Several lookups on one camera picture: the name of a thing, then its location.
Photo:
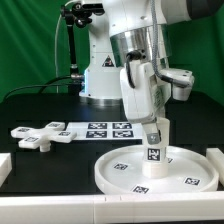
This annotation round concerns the white front fence rail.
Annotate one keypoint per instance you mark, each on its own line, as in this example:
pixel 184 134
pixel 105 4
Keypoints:
pixel 107 209

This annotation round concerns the white marker tag sheet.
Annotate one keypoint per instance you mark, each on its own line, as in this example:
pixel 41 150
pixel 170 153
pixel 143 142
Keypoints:
pixel 105 130

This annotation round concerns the white left fence block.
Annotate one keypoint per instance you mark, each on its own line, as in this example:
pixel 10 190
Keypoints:
pixel 5 166

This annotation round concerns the white cross-shaped table base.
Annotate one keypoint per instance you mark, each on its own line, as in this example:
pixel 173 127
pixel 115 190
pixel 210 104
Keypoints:
pixel 31 138

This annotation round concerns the white right fence block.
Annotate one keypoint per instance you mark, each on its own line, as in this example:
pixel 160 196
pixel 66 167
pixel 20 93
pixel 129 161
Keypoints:
pixel 216 157

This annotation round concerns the white round table top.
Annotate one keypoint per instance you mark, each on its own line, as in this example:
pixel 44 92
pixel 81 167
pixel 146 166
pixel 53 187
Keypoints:
pixel 121 171

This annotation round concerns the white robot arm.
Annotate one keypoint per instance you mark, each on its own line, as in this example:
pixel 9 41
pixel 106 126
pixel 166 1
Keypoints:
pixel 136 30

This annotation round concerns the white fence block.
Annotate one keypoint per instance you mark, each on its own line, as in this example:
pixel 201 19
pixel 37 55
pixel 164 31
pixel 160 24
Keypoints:
pixel 216 157
pixel 5 166

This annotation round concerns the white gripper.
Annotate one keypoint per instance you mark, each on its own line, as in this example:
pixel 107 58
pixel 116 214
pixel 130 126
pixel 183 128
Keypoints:
pixel 150 93

